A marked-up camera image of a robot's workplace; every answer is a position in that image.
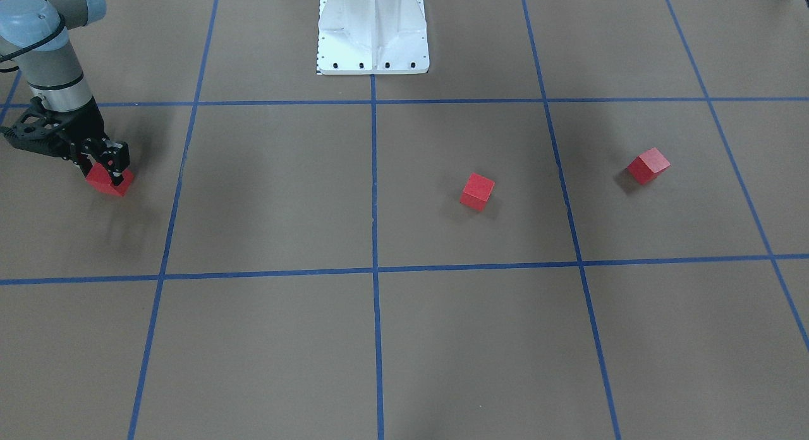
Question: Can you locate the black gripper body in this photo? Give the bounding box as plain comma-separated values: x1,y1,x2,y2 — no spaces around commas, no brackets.
57,97,110,166

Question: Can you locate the red cube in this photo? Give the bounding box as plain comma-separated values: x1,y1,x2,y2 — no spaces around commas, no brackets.
85,163,135,197

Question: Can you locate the red cube block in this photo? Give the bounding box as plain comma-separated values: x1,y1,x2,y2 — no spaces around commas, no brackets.
626,148,671,185
459,173,496,212

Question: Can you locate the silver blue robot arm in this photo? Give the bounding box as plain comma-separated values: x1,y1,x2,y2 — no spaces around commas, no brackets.
1,0,133,196

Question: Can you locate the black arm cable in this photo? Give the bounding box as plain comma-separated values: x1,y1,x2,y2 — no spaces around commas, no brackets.
0,24,67,64

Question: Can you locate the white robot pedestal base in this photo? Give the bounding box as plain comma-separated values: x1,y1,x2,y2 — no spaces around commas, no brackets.
316,0,430,75

